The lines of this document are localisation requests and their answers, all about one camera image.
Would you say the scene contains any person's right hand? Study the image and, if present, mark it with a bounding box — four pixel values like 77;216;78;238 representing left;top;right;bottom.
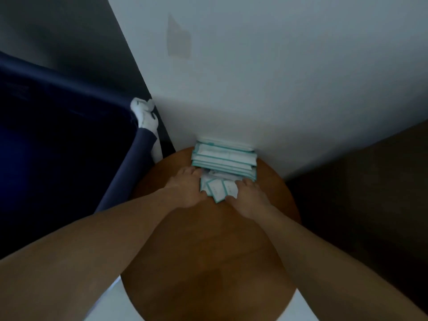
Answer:
225;178;273;220

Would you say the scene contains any person's left hand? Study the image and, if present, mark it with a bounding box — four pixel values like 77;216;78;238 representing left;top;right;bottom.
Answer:
164;166;208;208

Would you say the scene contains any small white teal-edged packet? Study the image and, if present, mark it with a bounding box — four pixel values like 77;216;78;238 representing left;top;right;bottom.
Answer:
222;180;239;200
206;179;228;204
200;176;214;197

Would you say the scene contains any person's right forearm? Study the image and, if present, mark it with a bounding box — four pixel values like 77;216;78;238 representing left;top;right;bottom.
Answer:
252;209;428;321

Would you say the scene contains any person's left forearm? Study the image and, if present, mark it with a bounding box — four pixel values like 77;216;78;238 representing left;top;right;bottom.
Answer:
0;188;184;321

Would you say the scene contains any stack of white teal envelopes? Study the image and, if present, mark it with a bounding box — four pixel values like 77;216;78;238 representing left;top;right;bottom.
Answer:
191;139;257;182

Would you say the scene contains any dark blue fabric bin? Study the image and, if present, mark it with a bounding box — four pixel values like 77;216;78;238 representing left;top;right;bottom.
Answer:
0;51;158;259

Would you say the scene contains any white frame pole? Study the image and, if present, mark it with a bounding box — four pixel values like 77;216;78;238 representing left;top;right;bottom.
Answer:
150;130;164;164

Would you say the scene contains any white plastic frame connector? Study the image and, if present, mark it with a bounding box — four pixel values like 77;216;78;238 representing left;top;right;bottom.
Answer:
130;97;159;135

